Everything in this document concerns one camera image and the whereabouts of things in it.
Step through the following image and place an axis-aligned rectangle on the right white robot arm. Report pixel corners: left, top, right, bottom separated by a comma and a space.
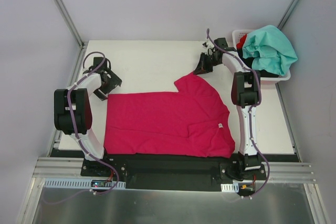
193, 38, 263, 181

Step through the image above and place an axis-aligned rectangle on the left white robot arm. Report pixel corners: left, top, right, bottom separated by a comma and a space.
54, 51, 122, 176

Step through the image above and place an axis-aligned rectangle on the white cable duct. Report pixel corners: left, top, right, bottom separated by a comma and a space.
44, 178, 126, 190
220, 183, 239, 193

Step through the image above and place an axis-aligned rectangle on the aluminium frame rail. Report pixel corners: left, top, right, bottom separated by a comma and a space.
33, 157, 317, 184

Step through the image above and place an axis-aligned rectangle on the magenta t shirt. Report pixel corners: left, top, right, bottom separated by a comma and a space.
104, 73, 235, 158

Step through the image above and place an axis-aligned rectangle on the right white cable duct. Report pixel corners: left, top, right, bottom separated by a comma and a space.
220, 183, 239, 193

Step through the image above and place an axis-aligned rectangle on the teal t shirt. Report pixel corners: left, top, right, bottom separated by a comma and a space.
242, 25, 298, 76

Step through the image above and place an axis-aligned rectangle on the red t shirt in basket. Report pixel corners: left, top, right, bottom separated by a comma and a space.
236, 34, 247, 49

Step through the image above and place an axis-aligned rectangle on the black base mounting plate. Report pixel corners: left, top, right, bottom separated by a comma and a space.
80, 151, 267, 190

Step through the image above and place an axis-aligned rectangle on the white plastic laundry basket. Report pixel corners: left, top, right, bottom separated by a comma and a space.
232, 29, 291, 85

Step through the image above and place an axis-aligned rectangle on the black t shirt in basket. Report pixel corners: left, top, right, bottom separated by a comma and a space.
237, 48, 279, 78

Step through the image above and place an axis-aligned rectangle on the left white cable duct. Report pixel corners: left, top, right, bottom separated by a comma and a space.
44, 178, 126, 190

